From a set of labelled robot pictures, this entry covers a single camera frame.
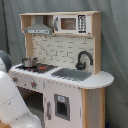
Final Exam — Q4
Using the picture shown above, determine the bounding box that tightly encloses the left red stove knob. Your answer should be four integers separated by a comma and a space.
12, 76, 18, 83

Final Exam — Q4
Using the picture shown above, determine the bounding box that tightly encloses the wooden toy kitchen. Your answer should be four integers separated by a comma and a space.
10, 11, 114, 128

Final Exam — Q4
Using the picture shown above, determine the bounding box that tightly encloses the toy microwave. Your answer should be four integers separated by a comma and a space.
54, 14, 92, 34

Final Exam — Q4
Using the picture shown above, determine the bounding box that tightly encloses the right red stove knob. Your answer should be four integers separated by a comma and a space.
31, 81, 37, 88

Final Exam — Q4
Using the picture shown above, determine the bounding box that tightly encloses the grey ice dispenser panel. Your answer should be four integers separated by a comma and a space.
54, 94, 70, 120

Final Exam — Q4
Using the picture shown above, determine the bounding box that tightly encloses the black toy stovetop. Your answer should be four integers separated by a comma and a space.
18, 63, 55, 73

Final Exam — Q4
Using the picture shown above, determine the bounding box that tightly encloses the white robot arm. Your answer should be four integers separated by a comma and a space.
0, 50, 42, 128

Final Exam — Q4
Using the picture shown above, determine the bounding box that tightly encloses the grey cabinet door handle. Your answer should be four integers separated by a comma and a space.
47, 102, 51, 120

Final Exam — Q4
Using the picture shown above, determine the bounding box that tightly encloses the silver toy pot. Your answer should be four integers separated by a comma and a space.
22, 57, 37, 67

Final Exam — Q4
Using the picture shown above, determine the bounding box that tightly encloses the grey range hood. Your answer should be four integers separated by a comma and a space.
24, 16, 52, 34

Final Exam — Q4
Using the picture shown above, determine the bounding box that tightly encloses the red stove knob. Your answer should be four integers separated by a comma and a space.
12, 76, 18, 83
31, 81, 37, 88

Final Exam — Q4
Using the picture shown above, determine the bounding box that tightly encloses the grey toy sink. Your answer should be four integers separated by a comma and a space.
52, 68, 92, 81

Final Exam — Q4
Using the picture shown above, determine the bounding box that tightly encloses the black toy faucet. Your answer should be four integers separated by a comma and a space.
75, 51, 93, 70

